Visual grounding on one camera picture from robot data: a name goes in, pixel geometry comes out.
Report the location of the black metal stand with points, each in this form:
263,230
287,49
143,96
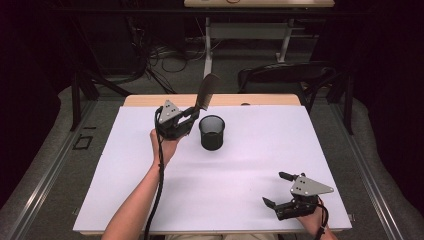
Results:
76,100
348,106

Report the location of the white table mat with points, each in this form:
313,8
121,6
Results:
233,186

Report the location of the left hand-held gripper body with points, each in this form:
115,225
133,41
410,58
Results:
169,120

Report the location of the wooden desk with white legs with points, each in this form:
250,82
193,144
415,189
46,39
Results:
248,30

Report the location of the black mesh pen cup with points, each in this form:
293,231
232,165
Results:
212,138

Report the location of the black chair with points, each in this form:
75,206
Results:
283,75

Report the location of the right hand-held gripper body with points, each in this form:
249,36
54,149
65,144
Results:
305,188

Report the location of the wooden table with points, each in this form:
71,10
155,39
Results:
260,99

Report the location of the person's left hand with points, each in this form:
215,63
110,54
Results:
168,150

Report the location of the person's right hand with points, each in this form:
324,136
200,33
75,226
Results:
311,221

